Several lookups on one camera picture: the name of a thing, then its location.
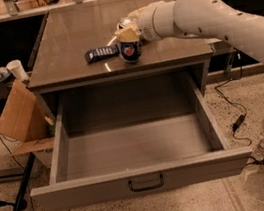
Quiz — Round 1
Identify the black stand leg left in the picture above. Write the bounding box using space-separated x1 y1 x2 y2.
13 153 36 211

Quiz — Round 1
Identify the clear plastic water bottle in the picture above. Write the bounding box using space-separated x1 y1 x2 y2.
252 136 264 161

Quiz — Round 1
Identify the brown cardboard box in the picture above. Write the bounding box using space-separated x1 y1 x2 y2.
0 79 54 156

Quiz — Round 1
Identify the black drawer handle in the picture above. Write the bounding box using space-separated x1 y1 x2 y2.
127 174 165 193

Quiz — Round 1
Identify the white paper cup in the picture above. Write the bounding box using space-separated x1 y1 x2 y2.
6 59 29 81

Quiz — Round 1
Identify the grey cabinet with glossy top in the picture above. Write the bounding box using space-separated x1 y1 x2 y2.
30 0 212 135

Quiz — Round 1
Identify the dark blue snack packet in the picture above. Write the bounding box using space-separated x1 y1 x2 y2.
84 44 120 64

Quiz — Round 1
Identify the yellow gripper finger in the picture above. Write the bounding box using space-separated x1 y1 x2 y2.
127 7 144 19
114 24 140 43

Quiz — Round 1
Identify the blue pepsi can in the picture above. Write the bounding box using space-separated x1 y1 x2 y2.
119 40 142 63

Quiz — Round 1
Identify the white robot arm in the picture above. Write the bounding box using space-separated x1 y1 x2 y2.
114 0 264 65

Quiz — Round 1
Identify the grey open drawer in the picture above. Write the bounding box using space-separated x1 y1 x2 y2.
13 61 257 211

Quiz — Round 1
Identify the black power adapter cable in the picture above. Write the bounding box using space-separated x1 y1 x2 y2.
213 78 255 150

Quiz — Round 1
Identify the white paper bowl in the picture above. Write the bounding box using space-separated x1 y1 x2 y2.
116 17 138 30

